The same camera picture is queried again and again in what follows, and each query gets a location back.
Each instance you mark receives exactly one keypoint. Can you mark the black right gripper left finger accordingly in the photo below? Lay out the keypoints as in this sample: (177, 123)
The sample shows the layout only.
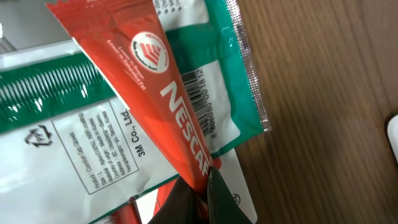
(175, 204)

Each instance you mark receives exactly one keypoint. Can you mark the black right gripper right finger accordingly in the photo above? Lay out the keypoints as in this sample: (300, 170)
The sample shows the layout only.
(222, 208)

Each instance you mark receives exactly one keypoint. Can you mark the red dustpan brush package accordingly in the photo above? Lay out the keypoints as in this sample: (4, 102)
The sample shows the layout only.
(142, 209)

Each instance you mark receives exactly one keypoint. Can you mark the green grip gloves package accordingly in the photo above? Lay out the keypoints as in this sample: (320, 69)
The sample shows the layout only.
(71, 151)

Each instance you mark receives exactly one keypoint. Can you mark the red coffee stick sachet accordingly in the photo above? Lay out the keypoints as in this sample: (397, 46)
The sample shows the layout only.
(126, 42)

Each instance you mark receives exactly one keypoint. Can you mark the white barcode scanner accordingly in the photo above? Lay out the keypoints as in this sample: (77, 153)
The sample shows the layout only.
(392, 134)

